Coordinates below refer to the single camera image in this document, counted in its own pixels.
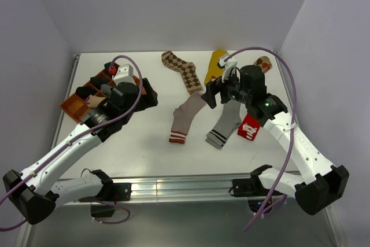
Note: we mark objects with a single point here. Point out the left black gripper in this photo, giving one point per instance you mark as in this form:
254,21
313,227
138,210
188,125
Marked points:
148,99

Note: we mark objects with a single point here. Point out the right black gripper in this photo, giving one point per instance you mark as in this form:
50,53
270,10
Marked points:
215,86

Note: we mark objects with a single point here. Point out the taupe sock with red cuff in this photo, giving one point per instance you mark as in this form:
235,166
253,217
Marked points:
183,117

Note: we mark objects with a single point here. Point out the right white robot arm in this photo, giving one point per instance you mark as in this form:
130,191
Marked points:
320,182

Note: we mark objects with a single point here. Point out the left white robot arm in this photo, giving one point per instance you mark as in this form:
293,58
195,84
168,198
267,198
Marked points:
36,191

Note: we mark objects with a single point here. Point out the yellow sock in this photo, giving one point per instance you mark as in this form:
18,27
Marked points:
213,69

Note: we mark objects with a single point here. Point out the brown argyle sock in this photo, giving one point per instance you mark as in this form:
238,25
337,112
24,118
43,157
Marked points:
186,69

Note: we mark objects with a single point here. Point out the grey sock with black stripes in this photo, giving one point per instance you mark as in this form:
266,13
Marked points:
228,122

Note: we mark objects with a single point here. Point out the grey rolled sock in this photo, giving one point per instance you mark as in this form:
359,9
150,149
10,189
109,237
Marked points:
106,89

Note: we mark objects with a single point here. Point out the red sock with white print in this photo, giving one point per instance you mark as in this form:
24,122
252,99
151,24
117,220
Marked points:
249,128

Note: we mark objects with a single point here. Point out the dark green rolled sock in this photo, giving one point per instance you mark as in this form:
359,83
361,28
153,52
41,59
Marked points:
107,66

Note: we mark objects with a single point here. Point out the black rolled sock upper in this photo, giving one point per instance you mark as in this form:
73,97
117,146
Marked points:
97,82

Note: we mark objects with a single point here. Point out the black rolled sock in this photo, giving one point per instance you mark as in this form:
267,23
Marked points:
97,82
84,92

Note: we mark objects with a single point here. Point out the orange argyle sock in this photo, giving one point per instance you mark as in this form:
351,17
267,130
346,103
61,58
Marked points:
264,63

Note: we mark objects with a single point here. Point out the beige pink rolled sock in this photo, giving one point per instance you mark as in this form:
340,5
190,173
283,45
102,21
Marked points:
93,101

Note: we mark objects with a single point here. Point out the orange compartment tray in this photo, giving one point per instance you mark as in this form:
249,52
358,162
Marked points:
75,107

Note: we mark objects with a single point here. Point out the black rolled sock lower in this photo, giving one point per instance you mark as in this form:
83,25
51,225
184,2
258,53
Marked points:
84,92

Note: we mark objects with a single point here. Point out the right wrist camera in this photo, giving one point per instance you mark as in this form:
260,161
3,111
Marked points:
226,63

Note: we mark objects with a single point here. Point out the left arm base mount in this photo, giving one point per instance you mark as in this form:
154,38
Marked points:
121,190

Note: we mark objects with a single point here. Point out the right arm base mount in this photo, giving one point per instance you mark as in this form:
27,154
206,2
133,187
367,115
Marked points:
247,187

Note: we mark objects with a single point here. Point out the black box under rail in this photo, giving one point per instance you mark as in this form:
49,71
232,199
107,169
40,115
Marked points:
101,211

